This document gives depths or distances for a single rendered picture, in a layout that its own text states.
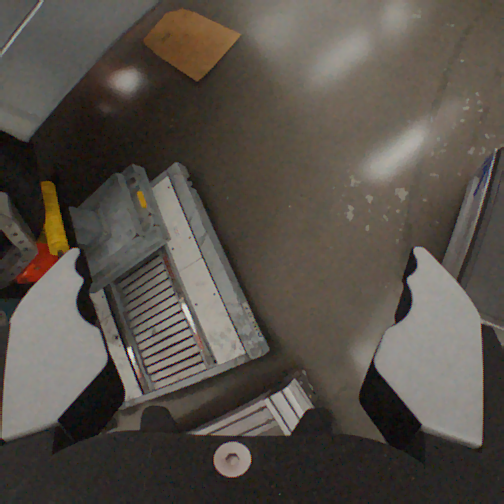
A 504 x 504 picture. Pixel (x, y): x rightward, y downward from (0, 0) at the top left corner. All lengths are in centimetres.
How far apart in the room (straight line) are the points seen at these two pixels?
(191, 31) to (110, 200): 97
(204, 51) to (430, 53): 99
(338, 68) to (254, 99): 36
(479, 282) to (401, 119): 66
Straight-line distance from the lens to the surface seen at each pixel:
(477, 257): 75
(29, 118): 70
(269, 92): 132
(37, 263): 101
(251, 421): 100
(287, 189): 113
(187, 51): 168
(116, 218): 124
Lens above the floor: 105
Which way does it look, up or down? 68 degrees down
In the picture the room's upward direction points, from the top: 80 degrees counter-clockwise
